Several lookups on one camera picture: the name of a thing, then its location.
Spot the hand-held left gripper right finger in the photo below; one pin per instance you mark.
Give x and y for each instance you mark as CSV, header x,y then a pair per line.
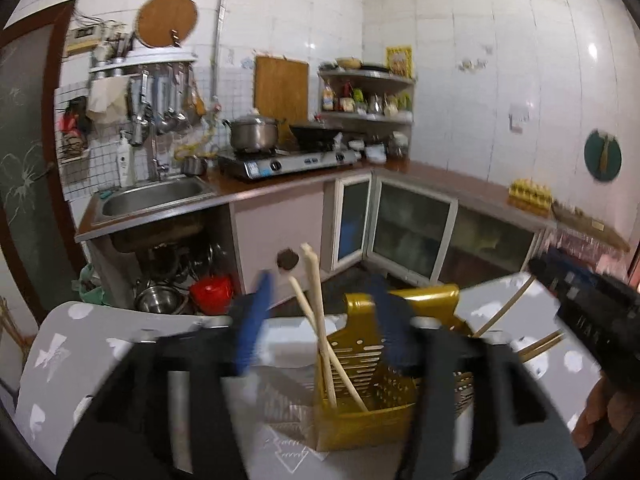
x,y
395,330

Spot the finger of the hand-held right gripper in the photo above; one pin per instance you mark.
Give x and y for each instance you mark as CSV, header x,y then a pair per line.
x,y
562,270

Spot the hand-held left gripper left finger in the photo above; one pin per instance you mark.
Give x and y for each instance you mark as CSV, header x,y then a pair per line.
x,y
252,325

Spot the gold perforated utensil holder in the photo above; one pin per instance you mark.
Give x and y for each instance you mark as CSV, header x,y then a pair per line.
x,y
370,425

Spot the row of hanging kitchen utensils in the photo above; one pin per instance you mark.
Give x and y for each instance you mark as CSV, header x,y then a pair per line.
x,y
165,105

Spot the person's right hand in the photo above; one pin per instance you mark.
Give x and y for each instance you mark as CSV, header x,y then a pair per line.
x,y
597,415

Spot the brown side cabinet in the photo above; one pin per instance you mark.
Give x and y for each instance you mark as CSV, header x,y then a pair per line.
x,y
590,230

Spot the red pot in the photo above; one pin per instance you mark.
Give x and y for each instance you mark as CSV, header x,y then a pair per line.
x,y
212,292

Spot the yellow egg tray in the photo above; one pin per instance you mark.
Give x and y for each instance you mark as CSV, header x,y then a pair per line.
x,y
530,192

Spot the steel bowl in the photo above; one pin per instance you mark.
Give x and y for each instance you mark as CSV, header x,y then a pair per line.
x,y
160,300

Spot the stack of steel pots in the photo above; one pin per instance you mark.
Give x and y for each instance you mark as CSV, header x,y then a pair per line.
x,y
175,265

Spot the kitchen counter with cabinets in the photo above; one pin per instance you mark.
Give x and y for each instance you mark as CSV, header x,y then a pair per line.
x,y
280,220

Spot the steel kitchen sink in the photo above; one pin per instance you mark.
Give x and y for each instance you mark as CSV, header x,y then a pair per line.
x,y
150,200

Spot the green plastic bag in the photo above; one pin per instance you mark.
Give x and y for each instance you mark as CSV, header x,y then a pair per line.
x,y
95,285

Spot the steel gas stove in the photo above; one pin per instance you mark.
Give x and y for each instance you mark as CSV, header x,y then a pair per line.
x,y
290,164

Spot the small steel saucepan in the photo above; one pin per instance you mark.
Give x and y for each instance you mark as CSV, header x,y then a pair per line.
x,y
193,165

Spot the grey bear-print tablecloth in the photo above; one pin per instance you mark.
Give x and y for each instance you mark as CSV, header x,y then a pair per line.
x,y
75,360

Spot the steel cooking pot with lid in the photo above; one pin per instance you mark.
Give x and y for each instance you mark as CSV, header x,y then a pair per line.
x,y
252,132

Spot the metal faucet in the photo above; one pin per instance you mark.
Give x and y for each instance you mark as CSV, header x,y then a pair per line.
x,y
156,157

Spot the black wok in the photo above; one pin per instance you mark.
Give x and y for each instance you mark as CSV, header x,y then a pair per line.
x,y
317,132

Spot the white soap pump bottle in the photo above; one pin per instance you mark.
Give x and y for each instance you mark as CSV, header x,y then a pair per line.
x,y
125,162

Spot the steel corner shelf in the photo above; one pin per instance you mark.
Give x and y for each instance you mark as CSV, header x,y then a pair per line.
x,y
367,117

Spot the row of condiment bottles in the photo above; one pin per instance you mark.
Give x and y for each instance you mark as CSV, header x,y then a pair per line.
x,y
360,102

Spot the rectangular wooden cutting board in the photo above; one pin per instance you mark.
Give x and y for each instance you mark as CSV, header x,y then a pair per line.
x,y
281,90

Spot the leaning wooden sticks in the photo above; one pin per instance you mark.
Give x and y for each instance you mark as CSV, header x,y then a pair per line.
x,y
12,325

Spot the dark plate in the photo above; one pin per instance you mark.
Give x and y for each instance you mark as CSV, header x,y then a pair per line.
x,y
375,67

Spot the hanging beige cloth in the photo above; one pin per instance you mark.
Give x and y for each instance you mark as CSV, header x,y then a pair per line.
x,y
107,102

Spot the yellow bowl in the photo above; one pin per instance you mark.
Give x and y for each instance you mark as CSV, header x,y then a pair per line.
x,y
348,63

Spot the brown frosted glass door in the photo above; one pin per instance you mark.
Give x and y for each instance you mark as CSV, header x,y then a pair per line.
x,y
25,160

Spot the round wooden cutting board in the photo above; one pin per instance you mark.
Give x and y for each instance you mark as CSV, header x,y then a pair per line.
x,y
167,20

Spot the round green wall board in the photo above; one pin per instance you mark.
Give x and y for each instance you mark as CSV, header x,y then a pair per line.
x,y
602,155

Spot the white wall socket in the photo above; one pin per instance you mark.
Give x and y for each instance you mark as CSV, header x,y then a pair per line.
x,y
519,117

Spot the small wall hooks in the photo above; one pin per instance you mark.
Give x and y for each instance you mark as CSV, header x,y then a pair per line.
x,y
472,64

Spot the yellow wall poster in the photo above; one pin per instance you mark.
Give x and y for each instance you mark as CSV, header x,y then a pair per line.
x,y
399,62

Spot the wall utensil rack shelf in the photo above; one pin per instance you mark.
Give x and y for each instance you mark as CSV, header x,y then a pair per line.
x,y
140,60

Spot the vertical metal wall pipe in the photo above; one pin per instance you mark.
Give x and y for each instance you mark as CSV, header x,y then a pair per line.
x,y
218,35

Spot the yellowed wall electric box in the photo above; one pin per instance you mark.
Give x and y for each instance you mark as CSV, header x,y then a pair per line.
x,y
82,40

